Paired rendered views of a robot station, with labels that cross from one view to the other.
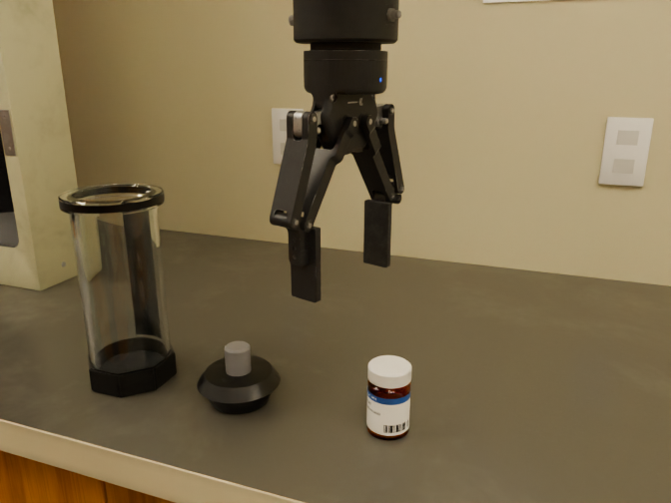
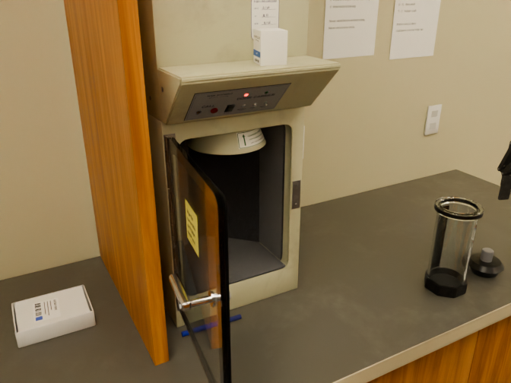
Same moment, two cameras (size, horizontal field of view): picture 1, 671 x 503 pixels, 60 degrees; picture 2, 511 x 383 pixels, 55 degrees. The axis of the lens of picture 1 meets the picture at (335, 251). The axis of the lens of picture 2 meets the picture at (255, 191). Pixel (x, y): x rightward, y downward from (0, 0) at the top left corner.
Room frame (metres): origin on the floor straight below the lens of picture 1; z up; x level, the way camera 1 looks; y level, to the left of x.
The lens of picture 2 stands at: (0.31, 1.35, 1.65)
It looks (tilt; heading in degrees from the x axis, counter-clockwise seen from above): 23 degrees down; 311
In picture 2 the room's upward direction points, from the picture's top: straight up
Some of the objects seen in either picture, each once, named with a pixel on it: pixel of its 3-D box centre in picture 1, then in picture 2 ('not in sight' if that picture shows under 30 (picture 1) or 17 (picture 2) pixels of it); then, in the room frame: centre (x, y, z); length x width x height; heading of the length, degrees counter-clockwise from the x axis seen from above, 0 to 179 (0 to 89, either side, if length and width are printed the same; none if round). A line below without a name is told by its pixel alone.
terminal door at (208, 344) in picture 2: not in sight; (196, 268); (0.86, 0.86, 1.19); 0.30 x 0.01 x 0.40; 152
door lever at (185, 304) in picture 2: not in sight; (190, 289); (0.81, 0.92, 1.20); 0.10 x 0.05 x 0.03; 152
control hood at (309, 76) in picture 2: not in sight; (252, 92); (0.91, 0.66, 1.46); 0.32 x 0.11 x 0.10; 69
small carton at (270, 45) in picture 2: not in sight; (270, 46); (0.89, 0.63, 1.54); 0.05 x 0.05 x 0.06; 56
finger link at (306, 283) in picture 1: (305, 262); not in sight; (0.50, 0.03, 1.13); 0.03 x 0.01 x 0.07; 53
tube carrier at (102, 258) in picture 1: (123, 283); (452, 245); (0.63, 0.24, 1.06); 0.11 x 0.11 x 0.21
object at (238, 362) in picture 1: (239, 372); (485, 261); (0.57, 0.11, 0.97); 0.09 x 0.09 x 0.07
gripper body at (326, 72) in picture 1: (344, 101); not in sight; (0.55, -0.01, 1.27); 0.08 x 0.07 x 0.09; 143
